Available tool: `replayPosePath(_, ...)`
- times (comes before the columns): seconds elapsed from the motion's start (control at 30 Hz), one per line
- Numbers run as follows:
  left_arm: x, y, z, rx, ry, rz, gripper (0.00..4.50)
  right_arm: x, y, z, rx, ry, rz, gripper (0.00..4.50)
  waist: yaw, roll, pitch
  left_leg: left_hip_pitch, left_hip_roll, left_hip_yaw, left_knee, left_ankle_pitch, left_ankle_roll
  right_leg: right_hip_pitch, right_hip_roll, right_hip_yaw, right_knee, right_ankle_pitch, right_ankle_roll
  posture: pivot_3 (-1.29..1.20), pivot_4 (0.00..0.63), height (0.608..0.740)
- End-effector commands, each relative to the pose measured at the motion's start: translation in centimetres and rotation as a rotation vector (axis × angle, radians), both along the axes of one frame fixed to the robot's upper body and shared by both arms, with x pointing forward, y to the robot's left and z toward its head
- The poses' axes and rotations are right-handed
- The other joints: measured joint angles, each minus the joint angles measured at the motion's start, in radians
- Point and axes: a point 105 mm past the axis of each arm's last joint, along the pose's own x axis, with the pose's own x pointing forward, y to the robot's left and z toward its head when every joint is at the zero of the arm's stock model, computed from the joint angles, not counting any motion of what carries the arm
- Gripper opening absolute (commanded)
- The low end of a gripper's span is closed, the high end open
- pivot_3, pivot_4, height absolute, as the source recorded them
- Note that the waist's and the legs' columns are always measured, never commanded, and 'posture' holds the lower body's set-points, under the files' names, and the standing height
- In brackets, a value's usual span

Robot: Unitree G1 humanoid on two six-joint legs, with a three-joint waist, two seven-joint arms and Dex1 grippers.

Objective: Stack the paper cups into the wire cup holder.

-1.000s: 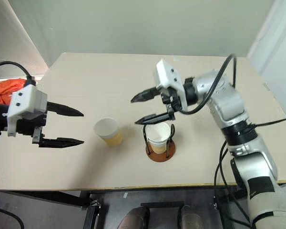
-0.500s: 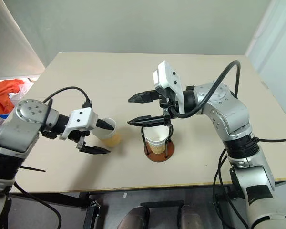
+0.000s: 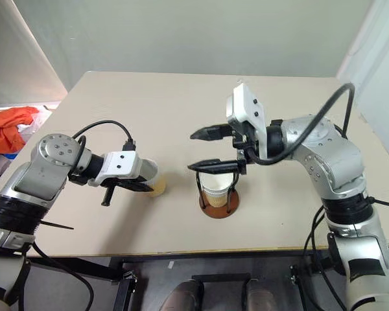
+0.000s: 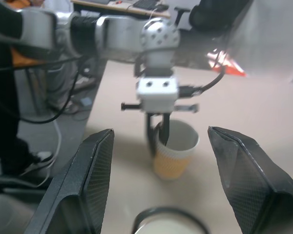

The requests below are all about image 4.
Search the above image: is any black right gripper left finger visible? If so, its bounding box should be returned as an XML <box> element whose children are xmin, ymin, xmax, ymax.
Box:
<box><xmin>24</xmin><ymin>128</ymin><xmax>115</xmax><ymax>234</ymax></box>

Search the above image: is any orange red sheet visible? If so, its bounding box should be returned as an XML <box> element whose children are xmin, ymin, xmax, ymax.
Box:
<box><xmin>205</xmin><ymin>48</ymin><xmax>247</xmax><ymax>78</ymax></box>

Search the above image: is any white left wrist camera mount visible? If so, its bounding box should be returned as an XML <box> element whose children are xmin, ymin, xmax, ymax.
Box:
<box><xmin>136</xmin><ymin>77</ymin><xmax>180</xmax><ymax>113</ymax></box>

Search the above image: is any wooden desk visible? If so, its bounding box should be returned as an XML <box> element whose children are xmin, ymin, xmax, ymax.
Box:
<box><xmin>71</xmin><ymin>0</ymin><xmax>171</xmax><ymax>19</ymax></box>

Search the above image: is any paper cup with white inside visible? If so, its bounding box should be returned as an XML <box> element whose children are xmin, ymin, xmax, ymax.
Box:
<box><xmin>136</xmin><ymin>213</ymin><xmax>204</xmax><ymax>234</ymax></box>

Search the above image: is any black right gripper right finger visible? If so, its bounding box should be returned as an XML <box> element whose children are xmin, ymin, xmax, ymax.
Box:
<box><xmin>207</xmin><ymin>126</ymin><xmax>293</xmax><ymax>234</ymax></box>

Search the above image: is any black keyboard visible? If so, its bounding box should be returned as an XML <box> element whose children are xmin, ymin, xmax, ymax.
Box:
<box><xmin>133</xmin><ymin>0</ymin><xmax>157</xmax><ymax>8</ymax></box>

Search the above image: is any yellow ribbed paper cup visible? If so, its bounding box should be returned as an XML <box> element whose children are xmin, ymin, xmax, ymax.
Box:
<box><xmin>153</xmin><ymin>119</ymin><xmax>200</xmax><ymax>181</ymax></box>

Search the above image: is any black-rimmed white cup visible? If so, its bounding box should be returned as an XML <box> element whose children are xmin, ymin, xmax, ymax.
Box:
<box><xmin>131</xmin><ymin>206</ymin><xmax>210</xmax><ymax>234</ymax></box>

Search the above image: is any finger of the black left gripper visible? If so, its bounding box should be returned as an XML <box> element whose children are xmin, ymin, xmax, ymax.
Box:
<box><xmin>146</xmin><ymin>114</ymin><xmax>159</xmax><ymax>156</ymax></box>
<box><xmin>160</xmin><ymin>114</ymin><xmax>171</xmax><ymax>146</ymax></box>

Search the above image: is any person in black trousers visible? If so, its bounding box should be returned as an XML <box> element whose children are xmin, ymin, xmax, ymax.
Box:
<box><xmin>0</xmin><ymin>42</ymin><xmax>55</xmax><ymax>176</ymax></box>

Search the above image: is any white floor cable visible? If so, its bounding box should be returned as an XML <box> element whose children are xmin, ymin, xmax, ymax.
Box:
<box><xmin>36</xmin><ymin>118</ymin><xmax>62</xmax><ymax>187</ymax></box>

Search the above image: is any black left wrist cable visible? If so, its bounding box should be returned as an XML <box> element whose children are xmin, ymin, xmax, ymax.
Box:
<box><xmin>177</xmin><ymin>50</ymin><xmax>229</xmax><ymax>98</ymax></box>

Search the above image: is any black hanging cable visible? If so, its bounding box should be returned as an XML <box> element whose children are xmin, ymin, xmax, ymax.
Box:
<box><xmin>0</xmin><ymin>55</ymin><xmax>86</xmax><ymax>124</ymax></box>

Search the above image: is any black office chair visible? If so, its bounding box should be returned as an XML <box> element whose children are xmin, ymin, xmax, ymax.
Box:
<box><xmin>174</xmin><ymin>0</ymin><xmax>255</xmax><ymax>37</ymax></box>

